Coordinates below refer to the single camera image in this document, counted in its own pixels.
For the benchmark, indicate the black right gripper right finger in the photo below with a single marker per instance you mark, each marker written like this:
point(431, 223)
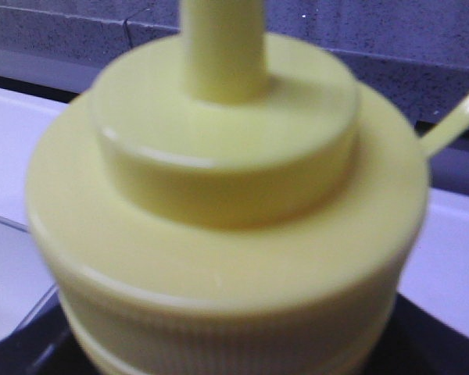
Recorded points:
point(414, 342)

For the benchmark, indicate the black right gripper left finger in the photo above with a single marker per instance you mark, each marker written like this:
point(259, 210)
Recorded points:
point(46, 345)

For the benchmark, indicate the yellow squeeze bottle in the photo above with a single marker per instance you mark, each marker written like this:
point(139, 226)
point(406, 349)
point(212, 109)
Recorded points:
point(230, 201)

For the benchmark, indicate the silver digital kitchen scale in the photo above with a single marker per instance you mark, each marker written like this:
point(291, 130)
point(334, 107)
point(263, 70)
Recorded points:
point(26, 286)

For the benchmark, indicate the grey stone counter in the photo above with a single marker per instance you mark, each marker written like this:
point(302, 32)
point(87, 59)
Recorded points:
point(416, 53)

